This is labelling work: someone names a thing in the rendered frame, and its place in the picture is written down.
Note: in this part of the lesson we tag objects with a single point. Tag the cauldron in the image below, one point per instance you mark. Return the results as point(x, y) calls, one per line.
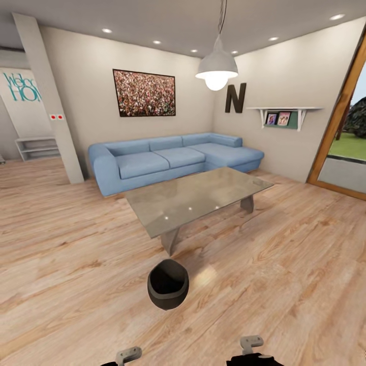
point(168, 284)

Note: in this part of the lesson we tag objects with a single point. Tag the coffee table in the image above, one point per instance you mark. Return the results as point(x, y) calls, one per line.
point(162, 209)

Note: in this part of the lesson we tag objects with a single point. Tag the shelf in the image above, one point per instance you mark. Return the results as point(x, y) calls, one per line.
point(296, 117)

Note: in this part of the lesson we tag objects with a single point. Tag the sofa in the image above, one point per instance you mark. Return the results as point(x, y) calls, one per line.
point(129, 165)

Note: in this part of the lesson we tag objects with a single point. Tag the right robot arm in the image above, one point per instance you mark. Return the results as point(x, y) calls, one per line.
point(248, 358)

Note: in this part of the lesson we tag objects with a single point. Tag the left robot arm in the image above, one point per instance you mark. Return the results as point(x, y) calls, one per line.
point(125, 356)

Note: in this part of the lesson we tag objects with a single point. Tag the door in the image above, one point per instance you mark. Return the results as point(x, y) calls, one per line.
point(341, 162)

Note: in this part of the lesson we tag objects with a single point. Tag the room light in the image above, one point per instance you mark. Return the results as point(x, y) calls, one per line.
point(217, 61)

